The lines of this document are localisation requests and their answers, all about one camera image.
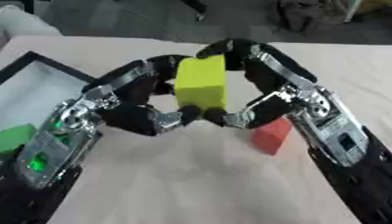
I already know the red block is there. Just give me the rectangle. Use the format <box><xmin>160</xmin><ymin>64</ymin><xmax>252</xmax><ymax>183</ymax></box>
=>
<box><xmin>249</xmin><ymin>116</ymin><xmax>294</xmax><ymax>156</ymax></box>

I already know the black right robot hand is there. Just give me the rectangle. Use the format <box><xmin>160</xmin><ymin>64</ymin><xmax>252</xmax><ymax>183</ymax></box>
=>
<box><xmin>194</xmin><ymin>38</ymin><xmax>319</xmax><ymax>130</ymax></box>

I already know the dark bag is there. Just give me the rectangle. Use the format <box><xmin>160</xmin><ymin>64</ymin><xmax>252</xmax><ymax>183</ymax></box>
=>
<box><xmin>268</xmin><ymin>0</ymin><xmax>334</xmax><ymax>33</ymax></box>

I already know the green block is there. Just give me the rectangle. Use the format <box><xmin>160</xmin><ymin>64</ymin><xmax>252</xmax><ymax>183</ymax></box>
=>
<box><xmin>0</xmin><ymin>122</ymin><xmax>39</xmax><ymax>155</ymax></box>

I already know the yellow rectangular block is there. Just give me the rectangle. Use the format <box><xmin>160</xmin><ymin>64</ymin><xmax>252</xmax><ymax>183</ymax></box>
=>
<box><xmin>172</xmin><ymin>54</ymin><xmax>228</xmax><ymax>112</ymax></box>

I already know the black box with white inside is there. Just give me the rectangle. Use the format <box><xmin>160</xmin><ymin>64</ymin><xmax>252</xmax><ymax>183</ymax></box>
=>
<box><xmin>0</xmin><ymin>51</ymin><xmax>98</xmax><ymax>156</ymax></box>

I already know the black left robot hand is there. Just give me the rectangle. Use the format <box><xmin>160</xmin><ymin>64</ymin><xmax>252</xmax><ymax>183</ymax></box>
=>
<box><xmin>80</xmin><ymin>54</ymin><xmax>204</xmax><ymax>137</ymax></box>

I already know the white cushion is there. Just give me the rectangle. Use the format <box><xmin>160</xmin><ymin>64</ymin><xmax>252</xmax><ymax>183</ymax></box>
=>
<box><xmin>0</xmin><ymin>3</ymin><xmax>65</xmax><ymax>51</ymax></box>

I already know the black chair leg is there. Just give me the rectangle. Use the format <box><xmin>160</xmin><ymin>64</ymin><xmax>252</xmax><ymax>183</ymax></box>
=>
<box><xmin>180</xmin><ymin>0</ymin><xmax>212</xmax><ymax>22</ymax></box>

